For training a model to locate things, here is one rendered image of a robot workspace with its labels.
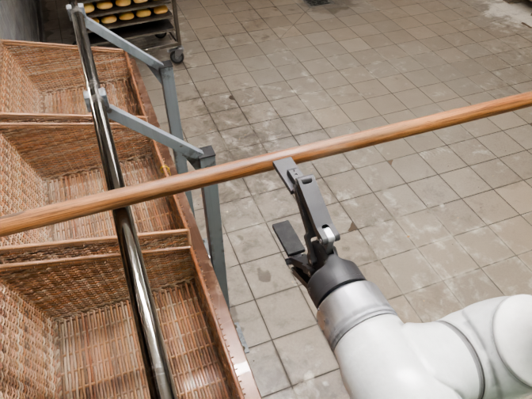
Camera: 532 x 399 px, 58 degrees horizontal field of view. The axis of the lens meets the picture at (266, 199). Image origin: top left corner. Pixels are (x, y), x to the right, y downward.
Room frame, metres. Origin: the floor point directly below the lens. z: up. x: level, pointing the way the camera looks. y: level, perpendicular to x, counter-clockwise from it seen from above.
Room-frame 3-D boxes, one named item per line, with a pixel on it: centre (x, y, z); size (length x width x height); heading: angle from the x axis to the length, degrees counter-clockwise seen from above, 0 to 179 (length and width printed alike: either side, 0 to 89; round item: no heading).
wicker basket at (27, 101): (1.60, 0.74, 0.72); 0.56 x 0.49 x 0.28; 20
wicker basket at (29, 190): (1.05, 0.53, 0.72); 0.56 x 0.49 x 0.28; 22
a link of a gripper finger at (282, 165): (0.52, -0.04, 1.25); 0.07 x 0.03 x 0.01; 21
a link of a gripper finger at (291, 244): (0.52, -0.04, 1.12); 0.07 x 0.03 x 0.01; 21
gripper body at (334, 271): (0.39, -0.08, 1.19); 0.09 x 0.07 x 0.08; 21
